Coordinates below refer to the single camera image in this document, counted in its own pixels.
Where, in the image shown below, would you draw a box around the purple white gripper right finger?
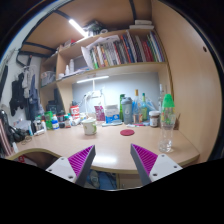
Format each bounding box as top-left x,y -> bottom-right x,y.
130,144 -> 182,186

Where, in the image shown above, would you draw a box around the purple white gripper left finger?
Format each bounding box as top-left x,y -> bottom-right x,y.
46,145 -> 96,187

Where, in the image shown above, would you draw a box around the red round coaster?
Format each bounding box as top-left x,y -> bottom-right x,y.
120,129 -> 135,136

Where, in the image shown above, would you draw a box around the white paper cup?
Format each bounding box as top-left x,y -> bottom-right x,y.
82,119 -> 97,135

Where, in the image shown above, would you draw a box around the small blue white bottle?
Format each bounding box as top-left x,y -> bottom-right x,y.
51,114 -> 59,130

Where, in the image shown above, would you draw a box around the jar with white lid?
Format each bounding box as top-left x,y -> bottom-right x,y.
149,111 -> 160,127

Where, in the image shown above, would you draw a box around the clear bottle with green cap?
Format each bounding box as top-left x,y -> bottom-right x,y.
159,94 -> 176,153

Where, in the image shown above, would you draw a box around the red white canister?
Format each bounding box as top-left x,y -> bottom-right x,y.
70,105 -> 80,119

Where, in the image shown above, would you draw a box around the pink snack bag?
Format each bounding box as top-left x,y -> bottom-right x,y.
95,106 -> 105,121

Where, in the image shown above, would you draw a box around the green glass bottle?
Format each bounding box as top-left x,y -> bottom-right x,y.
141,93 -> 148,121

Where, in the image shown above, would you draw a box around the tall dark green bottle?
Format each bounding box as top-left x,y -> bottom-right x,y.
119,93 -> 126,122

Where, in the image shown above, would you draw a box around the green plastic bottle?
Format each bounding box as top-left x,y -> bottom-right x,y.
44,111 -> 53,130

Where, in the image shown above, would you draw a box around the clear glass bottle yellow cap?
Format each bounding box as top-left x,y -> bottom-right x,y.
133,90 -> 141,123

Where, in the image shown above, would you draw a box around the blue white tissue pack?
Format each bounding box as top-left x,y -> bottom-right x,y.
105,105 -> 120,123

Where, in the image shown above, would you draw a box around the grey shaker bottle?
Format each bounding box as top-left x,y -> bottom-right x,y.
121,97 -> 132,124

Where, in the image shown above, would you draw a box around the white desk lamp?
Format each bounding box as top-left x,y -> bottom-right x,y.
74,75 -> 109,113

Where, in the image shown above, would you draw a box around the hanging dark clothes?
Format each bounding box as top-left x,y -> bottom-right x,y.
9,66 -> 41,120

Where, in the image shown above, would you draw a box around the wooden shelf unit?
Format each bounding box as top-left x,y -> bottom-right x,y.
40,29 -> 173,112

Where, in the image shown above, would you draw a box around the row of books on shelf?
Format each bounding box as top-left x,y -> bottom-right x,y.
81,30 -> 166,69

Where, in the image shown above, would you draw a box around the ceiling light tube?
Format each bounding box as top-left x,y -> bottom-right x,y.
69,19 -> 88,37

